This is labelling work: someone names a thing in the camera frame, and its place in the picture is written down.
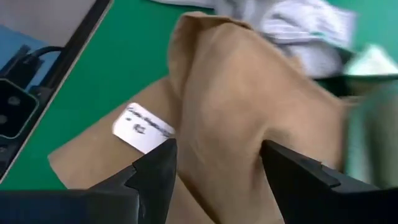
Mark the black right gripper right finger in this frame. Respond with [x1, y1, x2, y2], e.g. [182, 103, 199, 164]
[261, 139, 398, 224]

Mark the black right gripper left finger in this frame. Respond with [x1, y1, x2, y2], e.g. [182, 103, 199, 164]
[0, 138, 178, 224]

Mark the light green towel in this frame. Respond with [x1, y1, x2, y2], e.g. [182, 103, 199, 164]
[343, 45, 398, 187]

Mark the brown towel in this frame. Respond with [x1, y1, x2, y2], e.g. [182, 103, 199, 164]
[48, 11, 352, 224]

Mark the grey waffle towel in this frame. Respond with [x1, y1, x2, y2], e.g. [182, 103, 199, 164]
[152, 0, 357, 78]

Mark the black table-level camera box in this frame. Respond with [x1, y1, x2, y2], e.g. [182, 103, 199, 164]
[0, 77, 40, 139]

